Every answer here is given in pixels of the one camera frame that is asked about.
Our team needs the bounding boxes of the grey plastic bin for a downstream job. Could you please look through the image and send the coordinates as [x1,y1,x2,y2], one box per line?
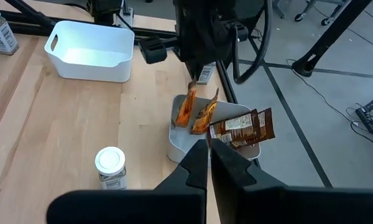
[167,94,262,164]

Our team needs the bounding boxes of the grey wheeled cart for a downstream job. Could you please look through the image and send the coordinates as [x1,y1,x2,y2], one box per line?
[272,0,333,27]

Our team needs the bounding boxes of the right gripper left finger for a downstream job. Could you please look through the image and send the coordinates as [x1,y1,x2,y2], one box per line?
[46,139,208,224]

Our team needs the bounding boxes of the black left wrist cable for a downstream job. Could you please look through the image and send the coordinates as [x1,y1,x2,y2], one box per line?
[231,0,274,85]

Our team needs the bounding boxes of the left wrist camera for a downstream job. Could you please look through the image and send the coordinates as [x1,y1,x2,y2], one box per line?
[139,37,168,65]

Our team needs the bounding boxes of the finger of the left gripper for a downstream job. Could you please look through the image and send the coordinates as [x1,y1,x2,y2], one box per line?
[186,60,206,83]

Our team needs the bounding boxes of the black stand base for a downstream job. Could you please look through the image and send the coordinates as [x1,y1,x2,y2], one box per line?
[291,0,373,78]

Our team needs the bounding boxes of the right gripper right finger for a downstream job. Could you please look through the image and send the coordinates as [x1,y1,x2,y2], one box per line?
[213,139,373,224]

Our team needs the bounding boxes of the white plastic bin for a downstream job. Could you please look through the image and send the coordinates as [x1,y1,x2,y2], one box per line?
[44,20,136,83]

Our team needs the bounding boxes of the black power strip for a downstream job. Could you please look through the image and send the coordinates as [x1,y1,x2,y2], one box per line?
[355,107,373,134]

